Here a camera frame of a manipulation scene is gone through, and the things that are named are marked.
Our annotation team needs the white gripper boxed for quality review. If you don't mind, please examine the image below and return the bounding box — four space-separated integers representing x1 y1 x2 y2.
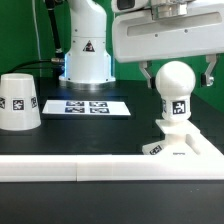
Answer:
112 3 224 89

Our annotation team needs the white lamp base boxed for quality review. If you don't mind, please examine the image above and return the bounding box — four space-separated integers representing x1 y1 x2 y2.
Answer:
142 119 200 157

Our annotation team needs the white lamp shade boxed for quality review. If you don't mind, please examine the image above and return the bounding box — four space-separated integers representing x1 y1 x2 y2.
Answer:
0 73 41 131

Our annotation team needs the white marker sheet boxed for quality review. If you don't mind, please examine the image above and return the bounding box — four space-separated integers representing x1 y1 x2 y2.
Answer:
43 100 131 116

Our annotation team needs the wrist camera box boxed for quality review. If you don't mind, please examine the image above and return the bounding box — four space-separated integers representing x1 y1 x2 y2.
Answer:
111 0 150 13

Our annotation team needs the white L-shaped boundary frame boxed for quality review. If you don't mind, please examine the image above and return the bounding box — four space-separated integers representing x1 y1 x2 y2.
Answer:
0 133 224 182

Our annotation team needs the black cable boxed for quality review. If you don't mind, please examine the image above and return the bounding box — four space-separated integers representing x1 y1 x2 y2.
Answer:
6 0 68 75

